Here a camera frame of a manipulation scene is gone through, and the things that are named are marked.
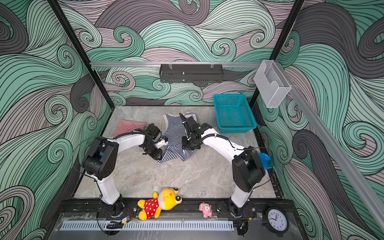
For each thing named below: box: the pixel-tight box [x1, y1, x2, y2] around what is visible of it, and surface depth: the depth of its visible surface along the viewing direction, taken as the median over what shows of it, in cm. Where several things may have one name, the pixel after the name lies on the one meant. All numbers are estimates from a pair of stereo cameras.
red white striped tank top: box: [111, 119, 147, 138], surface depth 109 cm
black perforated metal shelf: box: [159, 64, 224, 83], surface depth 97 cm
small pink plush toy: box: [198, 202, 213, 218], surface depth 72 cm
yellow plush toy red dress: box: [137, 187, 182, 221], surface depth 71 cm
